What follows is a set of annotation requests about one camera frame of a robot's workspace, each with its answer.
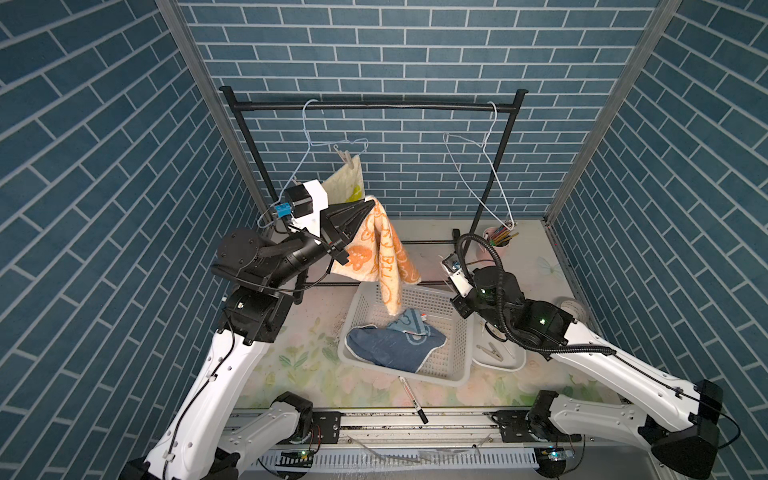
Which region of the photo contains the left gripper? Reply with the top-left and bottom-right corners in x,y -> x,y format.
261,203 -> 370,293

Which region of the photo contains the yellow green patterned towel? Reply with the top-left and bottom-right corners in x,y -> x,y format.
322,155 -> 365,204

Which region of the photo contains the orange patterned towel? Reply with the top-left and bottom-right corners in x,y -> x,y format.
331,196 -> 422,316

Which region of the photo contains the white clothespin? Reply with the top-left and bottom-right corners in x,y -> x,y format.
476,342 -> 506,366
332,144 -> 354,168

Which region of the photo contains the blue patterned towel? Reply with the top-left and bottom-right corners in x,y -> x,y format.
345,308 -> 447,373

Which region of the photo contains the light blue wire hanger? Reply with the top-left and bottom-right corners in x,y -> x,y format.
256,99 -> 370,228

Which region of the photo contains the white wire hanger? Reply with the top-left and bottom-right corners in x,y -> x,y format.
442,100 -> 517,230

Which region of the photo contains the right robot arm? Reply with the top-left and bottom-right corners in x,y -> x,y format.
443,233 -> 731,479

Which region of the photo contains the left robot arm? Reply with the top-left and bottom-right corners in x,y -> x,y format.
120,200 -> 376,479

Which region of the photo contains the pink pencil cup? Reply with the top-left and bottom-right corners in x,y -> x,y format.
481,220 -> 519,257

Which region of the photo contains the white perforated plastic basket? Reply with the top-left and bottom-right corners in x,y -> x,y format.
338,283 -> 474,387

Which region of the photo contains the white rectangular tray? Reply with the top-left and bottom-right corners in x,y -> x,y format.
472,318 -> 527,373

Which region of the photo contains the clear tape roll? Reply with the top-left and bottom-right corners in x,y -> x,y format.
559,299 -> 589,322

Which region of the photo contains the black tipped marker pen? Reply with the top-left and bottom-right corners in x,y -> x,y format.
398,376 -> 429,425

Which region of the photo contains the black metal clothes rack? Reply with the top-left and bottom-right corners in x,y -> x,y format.
218,85 -> 529,287

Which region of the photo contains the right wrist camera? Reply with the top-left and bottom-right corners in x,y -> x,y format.
441,253 -> 473,298

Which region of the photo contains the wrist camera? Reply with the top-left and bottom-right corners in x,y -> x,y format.
441,253 -> 473,298
273,180 -> 329,238

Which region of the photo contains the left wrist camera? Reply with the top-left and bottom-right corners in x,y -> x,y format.
273,180 -> 329,238

